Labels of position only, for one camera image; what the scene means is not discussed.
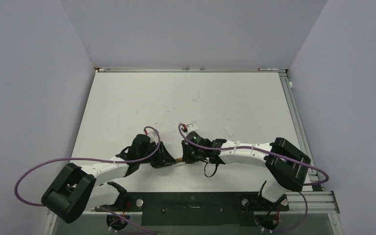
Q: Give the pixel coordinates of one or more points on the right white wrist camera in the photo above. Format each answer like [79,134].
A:
[187,128]

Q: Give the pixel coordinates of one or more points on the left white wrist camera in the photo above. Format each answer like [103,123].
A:
[151,133]

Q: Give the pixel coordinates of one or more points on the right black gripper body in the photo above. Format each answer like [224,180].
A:
[193,156]

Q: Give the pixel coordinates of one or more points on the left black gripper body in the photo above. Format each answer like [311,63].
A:
[157,159]

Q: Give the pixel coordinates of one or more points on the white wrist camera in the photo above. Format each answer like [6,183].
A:
[187,128]
[151,133]

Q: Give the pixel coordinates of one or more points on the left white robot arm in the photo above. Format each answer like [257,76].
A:
[79,188]

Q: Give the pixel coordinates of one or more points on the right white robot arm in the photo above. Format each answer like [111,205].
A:
[287,164]

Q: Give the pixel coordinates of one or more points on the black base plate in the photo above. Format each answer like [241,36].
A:
[198,208]

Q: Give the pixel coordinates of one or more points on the aluminium frame rail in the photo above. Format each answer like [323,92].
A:
[250,107]

